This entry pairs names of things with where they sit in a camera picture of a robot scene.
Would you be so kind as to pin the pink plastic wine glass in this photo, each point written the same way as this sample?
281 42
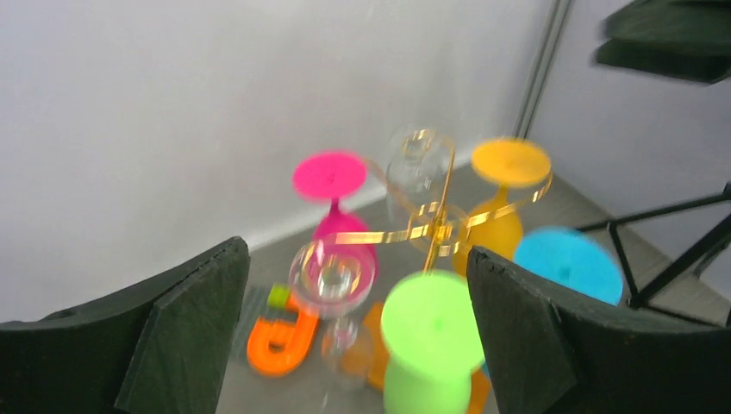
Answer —
330 176

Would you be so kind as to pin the clear glass tumbler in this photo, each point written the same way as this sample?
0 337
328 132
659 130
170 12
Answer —
419 163

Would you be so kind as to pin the blue plastic wine glass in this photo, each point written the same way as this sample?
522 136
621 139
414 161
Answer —
569 258

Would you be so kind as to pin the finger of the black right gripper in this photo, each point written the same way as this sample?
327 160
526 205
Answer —
686 40

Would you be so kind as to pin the yellow plastic wine glass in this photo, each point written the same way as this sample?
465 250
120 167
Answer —
522 172

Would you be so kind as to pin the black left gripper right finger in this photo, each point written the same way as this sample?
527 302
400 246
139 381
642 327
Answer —
553 350

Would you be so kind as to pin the clear stemmed wine glass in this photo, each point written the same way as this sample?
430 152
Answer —
331 281

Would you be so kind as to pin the black music stand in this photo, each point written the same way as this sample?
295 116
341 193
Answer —
693 261

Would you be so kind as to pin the green plastic wine glass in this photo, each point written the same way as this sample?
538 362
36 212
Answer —
430 332

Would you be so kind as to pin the orange plastic U-shaped toy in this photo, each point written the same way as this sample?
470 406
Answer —
277 347

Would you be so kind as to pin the grey lego plate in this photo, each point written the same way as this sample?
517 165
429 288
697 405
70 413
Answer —
254 305

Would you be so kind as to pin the green lego brick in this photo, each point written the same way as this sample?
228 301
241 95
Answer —
279 297

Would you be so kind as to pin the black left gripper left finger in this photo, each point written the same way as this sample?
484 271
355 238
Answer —
158 346

